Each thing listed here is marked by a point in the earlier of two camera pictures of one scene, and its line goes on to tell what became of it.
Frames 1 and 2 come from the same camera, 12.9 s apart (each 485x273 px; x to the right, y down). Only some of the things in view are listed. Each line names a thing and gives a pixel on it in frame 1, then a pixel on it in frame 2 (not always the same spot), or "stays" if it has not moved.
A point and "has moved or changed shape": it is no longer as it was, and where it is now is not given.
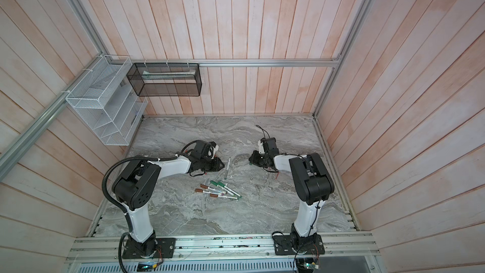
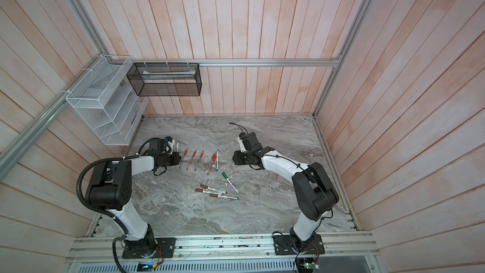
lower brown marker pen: x=218 y=196 stays
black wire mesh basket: x=165 y=79 stays
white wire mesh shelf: x=106 y=103 stays
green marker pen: x=229 y=189 has moved or changed shape
